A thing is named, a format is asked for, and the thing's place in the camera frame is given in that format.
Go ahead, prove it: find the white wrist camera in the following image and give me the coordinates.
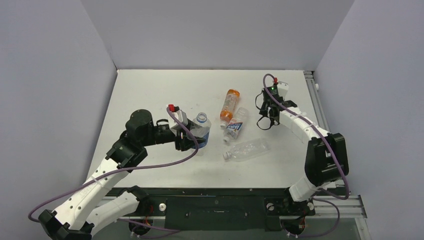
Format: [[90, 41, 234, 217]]
[[167, 104, 188, 134], [267, 77, 289, 102]]

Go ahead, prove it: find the aluminium table edge rail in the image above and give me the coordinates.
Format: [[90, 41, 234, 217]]
[[303, 70, 371, 240]]

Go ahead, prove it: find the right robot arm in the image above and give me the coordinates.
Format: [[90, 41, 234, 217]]
[[259, 87, 349, 214]]

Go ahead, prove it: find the white blue label bottle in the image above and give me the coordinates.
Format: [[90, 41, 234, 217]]
[[223, 107, 250, 144]]

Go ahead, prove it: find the orange drink bottle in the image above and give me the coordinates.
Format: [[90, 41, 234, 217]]
[[219, 89, 240, 129]]

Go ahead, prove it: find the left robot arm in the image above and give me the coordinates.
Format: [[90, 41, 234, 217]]
[[38, 105, 205, 240]]

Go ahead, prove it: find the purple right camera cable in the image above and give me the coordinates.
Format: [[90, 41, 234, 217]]
[[262, 73, 351, 201]]

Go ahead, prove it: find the clear empty plastic bottle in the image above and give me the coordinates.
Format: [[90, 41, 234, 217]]
[[222, 138, 271, 162]]

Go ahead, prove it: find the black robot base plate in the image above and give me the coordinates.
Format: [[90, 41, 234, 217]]
[[99, 187, 316, 233]]

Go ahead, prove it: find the blue label water bottle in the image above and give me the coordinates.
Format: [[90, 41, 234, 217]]
[[190, 112, 212, 149]]

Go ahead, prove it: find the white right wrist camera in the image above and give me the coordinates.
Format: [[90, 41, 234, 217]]
[[267, 77, 289, 102]]

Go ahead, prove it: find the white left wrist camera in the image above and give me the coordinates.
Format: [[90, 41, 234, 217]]
[[167, 104, 188, 134]]

